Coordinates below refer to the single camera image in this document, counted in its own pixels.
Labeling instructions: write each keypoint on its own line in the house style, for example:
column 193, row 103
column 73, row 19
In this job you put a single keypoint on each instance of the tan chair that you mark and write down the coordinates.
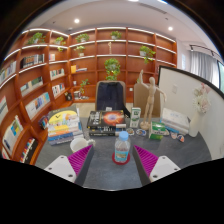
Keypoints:
column 140, row 100

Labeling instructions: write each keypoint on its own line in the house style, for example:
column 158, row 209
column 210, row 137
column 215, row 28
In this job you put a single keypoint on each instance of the white plastic mug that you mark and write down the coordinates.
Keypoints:
column 78, row 145

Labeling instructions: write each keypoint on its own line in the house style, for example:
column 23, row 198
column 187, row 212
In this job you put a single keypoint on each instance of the wooden artist mannequin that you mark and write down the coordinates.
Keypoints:
column 151, row 100

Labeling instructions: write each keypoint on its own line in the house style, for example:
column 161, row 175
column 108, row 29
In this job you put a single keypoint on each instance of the white vase with flowers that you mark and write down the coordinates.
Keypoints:
column 195, row 123

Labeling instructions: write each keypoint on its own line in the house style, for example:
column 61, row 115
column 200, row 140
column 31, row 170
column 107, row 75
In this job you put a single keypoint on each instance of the orange wooden shelf unit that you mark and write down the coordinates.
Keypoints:
column 66, row 83

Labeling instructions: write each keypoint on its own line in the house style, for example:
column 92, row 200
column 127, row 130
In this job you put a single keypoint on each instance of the clear blue-capped water bottle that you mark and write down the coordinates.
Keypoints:
column 122, row 148

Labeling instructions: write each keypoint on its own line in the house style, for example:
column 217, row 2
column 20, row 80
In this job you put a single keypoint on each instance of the white partition panel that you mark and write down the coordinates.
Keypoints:
column 180, row 90

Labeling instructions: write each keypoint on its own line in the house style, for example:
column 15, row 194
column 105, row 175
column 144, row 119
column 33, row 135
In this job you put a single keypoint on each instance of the green and white carton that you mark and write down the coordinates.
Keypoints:
column 135, row 117

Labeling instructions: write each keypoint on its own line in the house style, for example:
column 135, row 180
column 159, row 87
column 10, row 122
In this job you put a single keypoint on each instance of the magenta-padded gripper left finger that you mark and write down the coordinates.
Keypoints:
column 63, row 166

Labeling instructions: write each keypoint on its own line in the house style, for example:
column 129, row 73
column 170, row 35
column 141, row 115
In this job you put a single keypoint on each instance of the black nebula-cover book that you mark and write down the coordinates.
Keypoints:
column 106, row 119

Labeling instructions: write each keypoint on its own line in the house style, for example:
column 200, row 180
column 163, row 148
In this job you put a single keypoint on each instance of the green and white tissue box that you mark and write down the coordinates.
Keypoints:
column 156, row 131

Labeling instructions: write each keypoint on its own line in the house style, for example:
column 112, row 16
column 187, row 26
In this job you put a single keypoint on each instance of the thick black book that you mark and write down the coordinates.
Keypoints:
column 103, row 132

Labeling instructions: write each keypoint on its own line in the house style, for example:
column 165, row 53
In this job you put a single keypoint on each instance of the dark office chair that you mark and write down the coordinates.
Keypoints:
column 111, row 96

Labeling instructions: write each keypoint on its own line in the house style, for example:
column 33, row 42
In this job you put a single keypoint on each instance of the colourful book stack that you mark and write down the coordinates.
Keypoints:
column 63, row 128

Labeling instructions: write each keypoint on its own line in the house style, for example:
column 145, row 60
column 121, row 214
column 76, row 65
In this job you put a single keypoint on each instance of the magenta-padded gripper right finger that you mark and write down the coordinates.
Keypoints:
column 161, row 166

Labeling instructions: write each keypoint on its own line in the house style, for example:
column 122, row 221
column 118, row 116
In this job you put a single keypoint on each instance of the white paper packet stack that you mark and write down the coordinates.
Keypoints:
column 175, row 120

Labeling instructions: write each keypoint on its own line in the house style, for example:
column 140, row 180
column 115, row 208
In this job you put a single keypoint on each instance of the ceiling spotlights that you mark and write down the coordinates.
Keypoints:
column 77, row 20

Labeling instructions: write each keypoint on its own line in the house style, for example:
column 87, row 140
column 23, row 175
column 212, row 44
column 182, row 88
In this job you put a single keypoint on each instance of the grey window curtain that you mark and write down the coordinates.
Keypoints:
column 203, row 65

